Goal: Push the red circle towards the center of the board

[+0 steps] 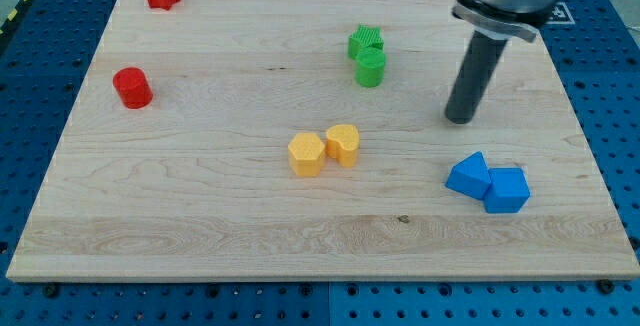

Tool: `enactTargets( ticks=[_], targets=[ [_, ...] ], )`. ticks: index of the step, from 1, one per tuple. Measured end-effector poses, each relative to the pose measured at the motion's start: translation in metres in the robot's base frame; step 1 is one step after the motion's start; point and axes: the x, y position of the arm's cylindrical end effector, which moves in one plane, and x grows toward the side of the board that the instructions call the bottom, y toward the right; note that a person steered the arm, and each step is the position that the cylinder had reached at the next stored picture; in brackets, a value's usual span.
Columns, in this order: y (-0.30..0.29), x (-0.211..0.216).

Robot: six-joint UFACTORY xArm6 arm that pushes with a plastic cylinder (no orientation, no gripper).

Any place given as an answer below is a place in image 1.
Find wooden board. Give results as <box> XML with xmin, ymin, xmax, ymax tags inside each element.
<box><xmin>7</xmin><ymin>0</ymin><xmax>639</xmax><ymax>283</ymax></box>

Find yellow hexagon block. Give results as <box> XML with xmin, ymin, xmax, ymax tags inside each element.
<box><xmin>288</xmin><ymin>133</ymin><xmax>326</xmax><ymax>177</ymax></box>

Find yellow heart block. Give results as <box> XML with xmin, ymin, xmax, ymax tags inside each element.
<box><xmin>325</xmin><ymin>124</ymin><xmax>360</xmax><ymax>168</ymax></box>

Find green cylinder block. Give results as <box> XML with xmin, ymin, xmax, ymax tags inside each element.
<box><xmin>355</xmin><ymin>47</ymin><xmax>386</xmax><ymax>88</ymax></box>

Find green star block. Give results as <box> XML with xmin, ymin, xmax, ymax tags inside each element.
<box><xmin>347</xmin><ymin>24</ymin><xmax>384</xmax><ymax>59</ymax></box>

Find blue triangle block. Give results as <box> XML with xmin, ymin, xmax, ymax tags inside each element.
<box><xmin>445</xmin><ymin>151</ymin><xmax>492</xmax><ymax>200</ymax></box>

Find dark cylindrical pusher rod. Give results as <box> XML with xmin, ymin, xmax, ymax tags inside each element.
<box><xmin>444</xmin><ymin>31</ymin><xmax>507</xmax><ymax>124</ymax></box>

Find blue cube block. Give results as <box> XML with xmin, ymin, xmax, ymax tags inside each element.
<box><xmin>483</xmin><ymin>168</ymin><xmax>530</xmax><ymax>214</ymax></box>

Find red cylinder block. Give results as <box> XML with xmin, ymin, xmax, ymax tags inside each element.
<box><xmin>112</xmin><ymin>67</ymin><xmax>153</xmax><ymax>109</ymax></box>

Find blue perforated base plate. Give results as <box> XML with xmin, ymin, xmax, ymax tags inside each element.
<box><xmin>1</xmin><ymin>0</ymin><xmax>639</xmax><ymax>325</ymax></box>

